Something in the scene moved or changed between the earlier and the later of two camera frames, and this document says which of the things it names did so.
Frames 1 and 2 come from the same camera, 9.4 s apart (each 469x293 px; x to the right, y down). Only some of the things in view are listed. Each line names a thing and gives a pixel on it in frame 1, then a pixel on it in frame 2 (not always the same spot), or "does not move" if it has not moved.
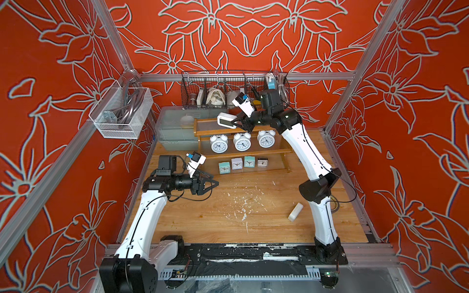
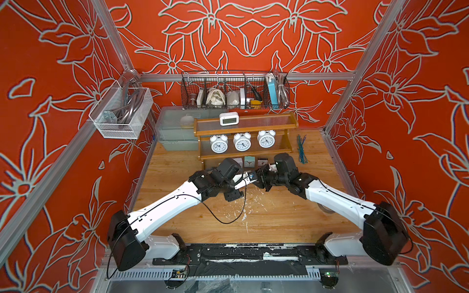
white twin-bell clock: x=266 y=138 does not move
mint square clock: x=250 y=162 does not move
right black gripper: x=246 y=122 -> x=261 y=174
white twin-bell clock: x=242 y=141 does not move
